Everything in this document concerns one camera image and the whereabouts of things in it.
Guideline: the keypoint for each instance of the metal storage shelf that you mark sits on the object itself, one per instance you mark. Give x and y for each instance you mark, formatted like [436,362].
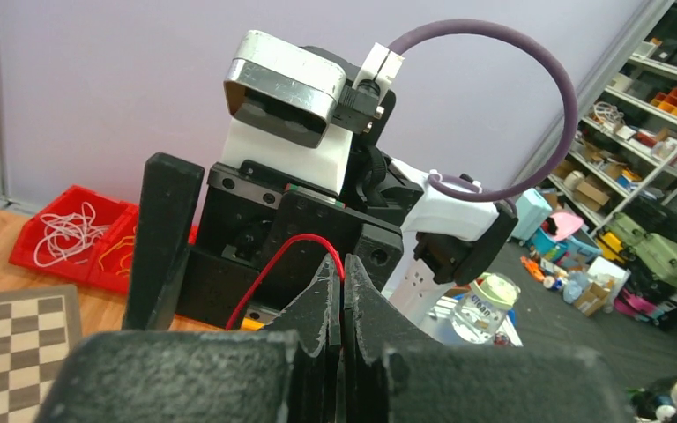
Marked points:
[625,148]

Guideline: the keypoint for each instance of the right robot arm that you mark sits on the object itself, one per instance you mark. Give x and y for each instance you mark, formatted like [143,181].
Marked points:
[457,234]

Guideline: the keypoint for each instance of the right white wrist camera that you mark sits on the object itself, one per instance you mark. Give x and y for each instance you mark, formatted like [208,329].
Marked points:
[297,112]

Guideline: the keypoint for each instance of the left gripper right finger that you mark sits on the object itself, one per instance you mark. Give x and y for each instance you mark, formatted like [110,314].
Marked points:
[395,372]

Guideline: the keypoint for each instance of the yellow bin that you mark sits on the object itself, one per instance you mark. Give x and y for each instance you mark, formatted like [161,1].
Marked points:
[249,324]

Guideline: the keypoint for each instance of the red bin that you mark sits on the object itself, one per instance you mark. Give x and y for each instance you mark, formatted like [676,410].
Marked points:
[110,261]
[60,238]

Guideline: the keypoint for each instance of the green suitcase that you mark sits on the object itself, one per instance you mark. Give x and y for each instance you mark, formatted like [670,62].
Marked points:
[659,255]

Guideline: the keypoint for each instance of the checkered chessboard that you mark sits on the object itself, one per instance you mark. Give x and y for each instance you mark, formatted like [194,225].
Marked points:
[38,328]

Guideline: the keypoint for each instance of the red bin middle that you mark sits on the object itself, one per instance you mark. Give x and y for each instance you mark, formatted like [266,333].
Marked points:
[110,261]

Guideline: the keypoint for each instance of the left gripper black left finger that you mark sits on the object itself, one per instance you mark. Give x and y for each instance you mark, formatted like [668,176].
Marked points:
[285,372]

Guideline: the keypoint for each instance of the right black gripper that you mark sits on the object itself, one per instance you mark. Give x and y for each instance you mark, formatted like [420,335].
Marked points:
[248,214]

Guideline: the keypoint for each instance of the red bin far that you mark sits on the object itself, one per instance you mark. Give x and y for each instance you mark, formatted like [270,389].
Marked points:
[60,238]

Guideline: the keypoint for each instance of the clear plastic bottle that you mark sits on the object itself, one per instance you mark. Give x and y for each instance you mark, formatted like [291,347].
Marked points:
[479,314]

